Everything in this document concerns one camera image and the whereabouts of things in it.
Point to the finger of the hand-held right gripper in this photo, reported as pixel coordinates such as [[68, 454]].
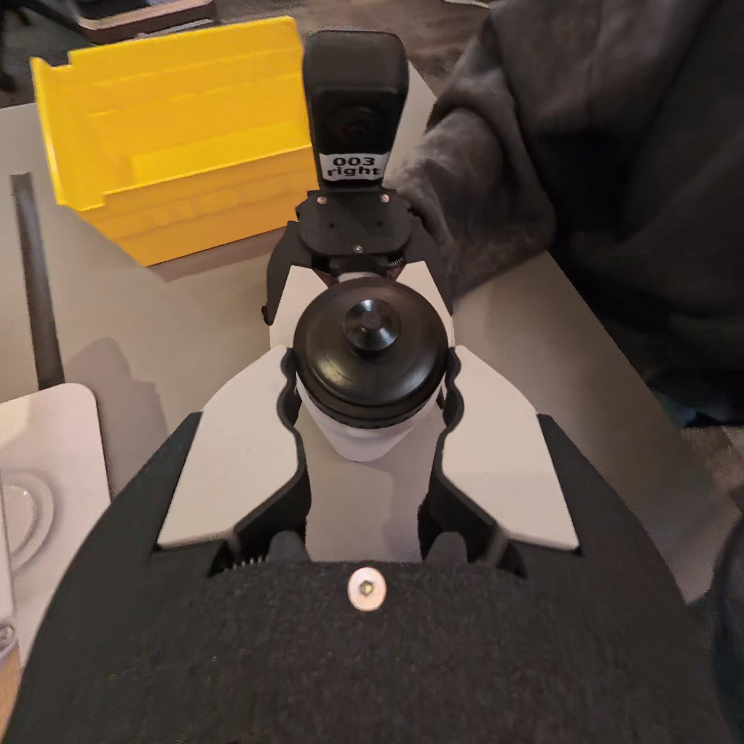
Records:
[[439, 308], [288, 308]]

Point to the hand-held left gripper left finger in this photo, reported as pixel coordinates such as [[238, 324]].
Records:
[[232, 459]]

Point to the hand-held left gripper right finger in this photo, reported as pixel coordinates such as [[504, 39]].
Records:
[[505, 459]]

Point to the black bottle lid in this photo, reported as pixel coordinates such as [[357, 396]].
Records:
[[372, 349]]

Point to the white plastic bottle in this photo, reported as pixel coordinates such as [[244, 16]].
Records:
[[363, 442]]

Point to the yellow plastic bin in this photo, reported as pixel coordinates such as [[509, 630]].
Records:
[[174, 145]]

